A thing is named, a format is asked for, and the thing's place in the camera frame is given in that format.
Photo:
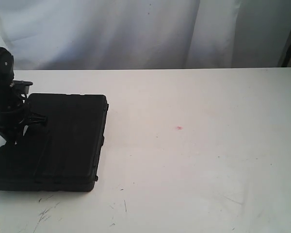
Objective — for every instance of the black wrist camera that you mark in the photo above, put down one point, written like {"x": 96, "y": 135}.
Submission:
{"x": 21, "y": 87}

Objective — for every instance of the white backdrop curtain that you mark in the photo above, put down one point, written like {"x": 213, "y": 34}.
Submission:
{"x": 144, "y": 34}

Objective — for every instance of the black plastic tool case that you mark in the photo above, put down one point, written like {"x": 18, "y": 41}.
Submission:
{"x": 64, "y": 154}

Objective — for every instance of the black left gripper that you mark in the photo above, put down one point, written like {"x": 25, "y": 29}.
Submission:
{"x": 12, "y": 112}

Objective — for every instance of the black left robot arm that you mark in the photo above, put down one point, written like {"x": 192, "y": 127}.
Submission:
{"x": 7, "y": 68}

